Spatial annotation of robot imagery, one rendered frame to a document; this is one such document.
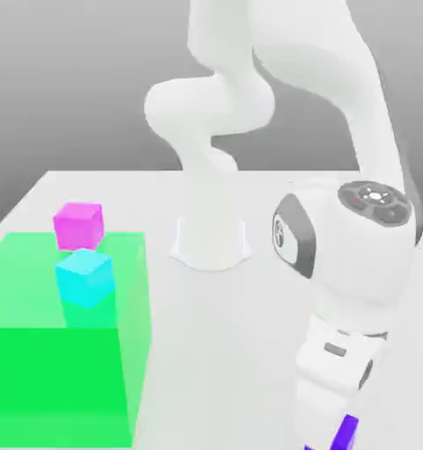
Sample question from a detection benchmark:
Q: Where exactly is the small blue cube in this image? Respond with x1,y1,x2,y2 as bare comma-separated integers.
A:
303,413,361,450

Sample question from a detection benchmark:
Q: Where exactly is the small magenta cube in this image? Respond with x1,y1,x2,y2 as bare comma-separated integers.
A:
52,201,106,251

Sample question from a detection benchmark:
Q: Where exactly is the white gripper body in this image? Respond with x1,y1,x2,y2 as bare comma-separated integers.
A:
295,373,357,450

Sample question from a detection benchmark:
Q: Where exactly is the large green box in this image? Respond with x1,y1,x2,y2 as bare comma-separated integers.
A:
0,230,153,450

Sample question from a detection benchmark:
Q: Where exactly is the small cyan cube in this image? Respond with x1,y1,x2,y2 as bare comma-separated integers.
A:
55,248,116,310

